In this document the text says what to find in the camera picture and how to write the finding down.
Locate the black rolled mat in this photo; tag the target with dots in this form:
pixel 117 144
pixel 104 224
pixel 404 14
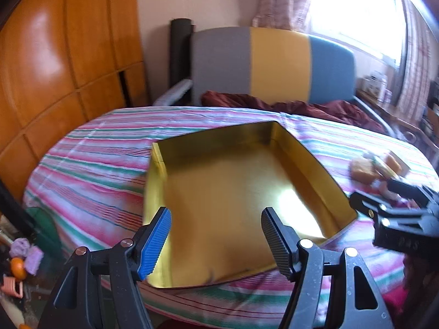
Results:
pixel 180 51

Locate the purple soft toy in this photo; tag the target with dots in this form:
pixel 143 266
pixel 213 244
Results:
pixel 20 247

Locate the dark red blanket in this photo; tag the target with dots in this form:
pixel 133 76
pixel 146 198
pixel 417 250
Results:
pixel 308 109

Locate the yellow cake packet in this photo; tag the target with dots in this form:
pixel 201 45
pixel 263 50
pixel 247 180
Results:
pixel 363 170

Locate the green glass side table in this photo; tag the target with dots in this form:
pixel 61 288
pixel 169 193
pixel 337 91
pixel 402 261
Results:
pixel 44 222

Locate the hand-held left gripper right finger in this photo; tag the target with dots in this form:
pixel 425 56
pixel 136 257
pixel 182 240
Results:
pixel 277 243

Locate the tan pastry packet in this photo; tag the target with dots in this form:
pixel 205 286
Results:
pixel 392 163

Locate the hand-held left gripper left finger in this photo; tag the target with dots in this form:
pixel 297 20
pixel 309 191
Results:
pixel 154 243

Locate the gold tin box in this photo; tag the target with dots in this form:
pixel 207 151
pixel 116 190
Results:
pixel 223 195

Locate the pink patterned curtain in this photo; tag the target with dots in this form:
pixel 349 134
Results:
pixel 281 0

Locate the grey yellow blue chair back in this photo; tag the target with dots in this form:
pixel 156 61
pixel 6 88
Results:
pixel 274 61

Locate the orange fruit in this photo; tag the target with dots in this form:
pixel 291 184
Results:
pixel 19 268

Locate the grey chair armrest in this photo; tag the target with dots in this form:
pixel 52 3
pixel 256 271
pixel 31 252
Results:
pixel 375 114
pixel 173 92

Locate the window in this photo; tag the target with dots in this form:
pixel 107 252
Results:
pixel 356 10

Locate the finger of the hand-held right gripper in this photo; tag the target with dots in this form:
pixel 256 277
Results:
pixel 411 193
pixel 368 205

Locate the wooden wardrobe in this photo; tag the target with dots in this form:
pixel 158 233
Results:
pixel 51 58

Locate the wooden desk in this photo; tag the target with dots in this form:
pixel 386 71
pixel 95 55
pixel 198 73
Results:
pixel 404 120

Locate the white carton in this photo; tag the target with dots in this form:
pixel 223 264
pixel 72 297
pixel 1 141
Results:
pixel 376 81

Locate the pink plastic toy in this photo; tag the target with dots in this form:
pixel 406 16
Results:
pixel 12 286

